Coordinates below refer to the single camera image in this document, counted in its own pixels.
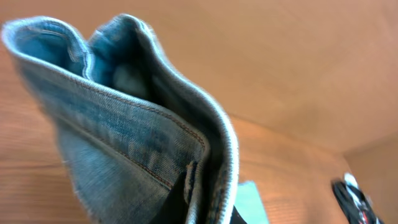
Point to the black printed garment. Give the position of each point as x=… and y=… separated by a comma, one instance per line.
x=353, y=202

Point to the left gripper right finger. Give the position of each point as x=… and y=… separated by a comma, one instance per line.
x=236, y=218

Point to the light blue cloth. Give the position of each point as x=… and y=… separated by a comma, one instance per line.
x=249, y=204

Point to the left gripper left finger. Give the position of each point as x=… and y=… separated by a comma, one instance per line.
x=175, y=208

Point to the light blue denim jeans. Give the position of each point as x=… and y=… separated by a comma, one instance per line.
x=128, y=123

